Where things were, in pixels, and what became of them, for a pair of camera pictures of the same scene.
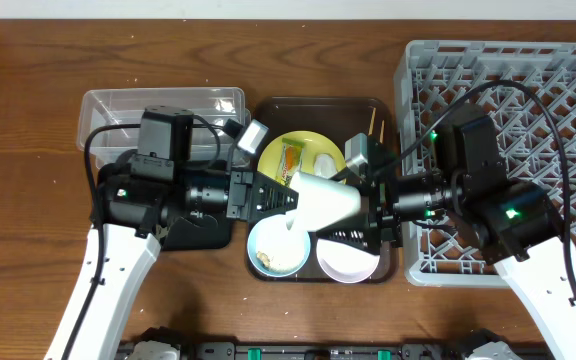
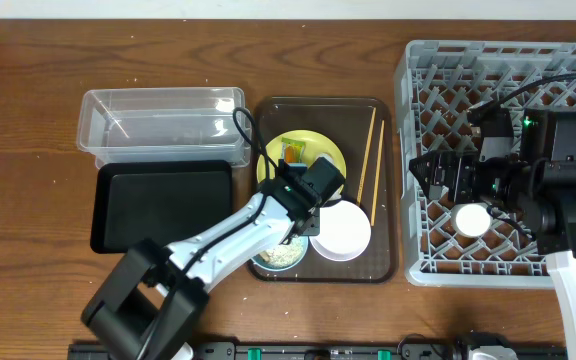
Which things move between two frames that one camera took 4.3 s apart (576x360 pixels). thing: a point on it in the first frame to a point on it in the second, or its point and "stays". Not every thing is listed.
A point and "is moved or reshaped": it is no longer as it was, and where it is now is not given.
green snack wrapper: (290, 160) stays
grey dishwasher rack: (549, 99) stays
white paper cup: (322, 201) is moved or reshaped
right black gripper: (382, 209) to (464, 164)
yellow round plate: (314, 144) stays
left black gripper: (240, 194) to (309, 220)
